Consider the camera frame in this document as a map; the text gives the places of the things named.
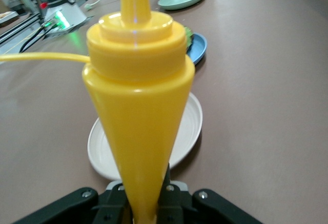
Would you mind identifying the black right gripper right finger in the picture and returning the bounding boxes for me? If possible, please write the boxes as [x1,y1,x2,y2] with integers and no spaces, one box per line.
[156,164,263,224]

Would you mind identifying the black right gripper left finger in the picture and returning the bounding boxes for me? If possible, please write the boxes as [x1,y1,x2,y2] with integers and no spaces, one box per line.
[14,188,134,224]

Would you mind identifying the yellow squeeze bottle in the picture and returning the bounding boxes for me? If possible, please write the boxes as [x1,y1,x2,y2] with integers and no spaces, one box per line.
[0,0,196,224]

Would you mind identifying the green lettuce leaf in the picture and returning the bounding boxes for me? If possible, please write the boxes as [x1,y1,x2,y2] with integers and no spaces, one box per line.
[182,26,195,54]

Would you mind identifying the beige plate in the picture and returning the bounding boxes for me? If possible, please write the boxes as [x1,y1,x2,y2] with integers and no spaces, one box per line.
[87,92,203,181]

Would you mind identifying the blue plate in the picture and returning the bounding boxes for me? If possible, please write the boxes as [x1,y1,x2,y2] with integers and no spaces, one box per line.
[184,32,208,65]

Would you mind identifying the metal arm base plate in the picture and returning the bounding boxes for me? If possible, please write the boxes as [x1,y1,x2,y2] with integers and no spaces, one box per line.
[43,13,95,39]

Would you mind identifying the black cable on table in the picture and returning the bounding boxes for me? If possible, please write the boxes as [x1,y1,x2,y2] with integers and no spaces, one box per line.
[19,25,52,52]

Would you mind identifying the aluminium table edge rail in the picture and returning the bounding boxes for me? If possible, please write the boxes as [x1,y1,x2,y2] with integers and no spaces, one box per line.
[0,12,43,46]

